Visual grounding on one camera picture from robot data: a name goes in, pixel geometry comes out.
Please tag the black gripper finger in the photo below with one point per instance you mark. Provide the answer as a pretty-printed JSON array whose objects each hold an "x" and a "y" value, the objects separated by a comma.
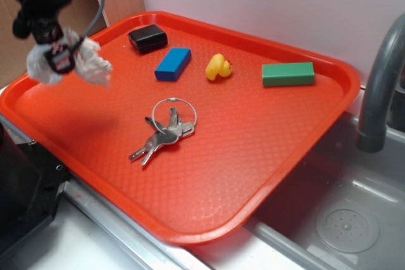
[{"x": 59, "y": 58}]

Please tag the grey plastic sink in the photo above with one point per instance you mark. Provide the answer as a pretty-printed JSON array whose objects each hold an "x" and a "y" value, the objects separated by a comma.
[{"x": 281, "y": 234}]

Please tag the black rectangular box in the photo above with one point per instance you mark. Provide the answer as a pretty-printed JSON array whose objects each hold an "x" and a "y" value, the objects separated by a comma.
[{"x": 148, "y": 39}]

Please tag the yellow rubber duck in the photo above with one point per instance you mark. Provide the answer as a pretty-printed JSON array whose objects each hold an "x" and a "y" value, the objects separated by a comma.
[{"x": 218, "y": 65}]

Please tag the blue rectangular block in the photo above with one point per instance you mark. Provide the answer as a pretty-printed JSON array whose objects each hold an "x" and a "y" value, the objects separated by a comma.
[{"x": 173, "y": 64}]

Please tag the round sink drain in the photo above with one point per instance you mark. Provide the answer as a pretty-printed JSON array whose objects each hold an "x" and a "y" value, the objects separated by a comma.
[{"x": 346, "y": 230}]

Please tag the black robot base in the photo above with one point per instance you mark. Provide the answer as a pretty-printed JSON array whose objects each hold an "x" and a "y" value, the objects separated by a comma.
[{"x": 32, "y": 181}]

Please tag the red plastic tray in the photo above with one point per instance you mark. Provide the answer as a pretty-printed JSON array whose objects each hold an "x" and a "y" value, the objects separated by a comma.
[{"x": 247, "y": 137}]

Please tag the brown cardboard panel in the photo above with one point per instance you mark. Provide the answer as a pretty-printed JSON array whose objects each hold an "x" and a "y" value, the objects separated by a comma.
[{"x": 76, "y": 15}]

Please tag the white paper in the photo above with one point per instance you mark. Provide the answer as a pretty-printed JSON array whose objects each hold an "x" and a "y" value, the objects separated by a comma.
[{"x": 89, "y": 65}]

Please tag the silver key bunch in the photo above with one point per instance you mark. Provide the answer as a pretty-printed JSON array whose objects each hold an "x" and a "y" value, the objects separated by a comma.
[{"x": 163, "y": 136}]

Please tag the green rectangular block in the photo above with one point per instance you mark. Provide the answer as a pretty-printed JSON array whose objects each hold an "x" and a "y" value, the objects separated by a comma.
[{"x": 288, "y": 74}]

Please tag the grey faucet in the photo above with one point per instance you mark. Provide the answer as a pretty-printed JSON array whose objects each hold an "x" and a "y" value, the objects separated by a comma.
[{"x": 383, "y": 101}]

